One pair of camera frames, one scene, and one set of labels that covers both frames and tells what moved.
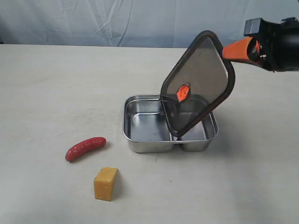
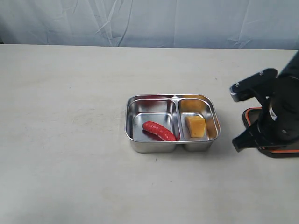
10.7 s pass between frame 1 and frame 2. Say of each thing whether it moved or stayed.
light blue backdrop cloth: stayed
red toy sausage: moved
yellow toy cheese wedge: moved
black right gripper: moved
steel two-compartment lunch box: stayed
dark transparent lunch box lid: moved
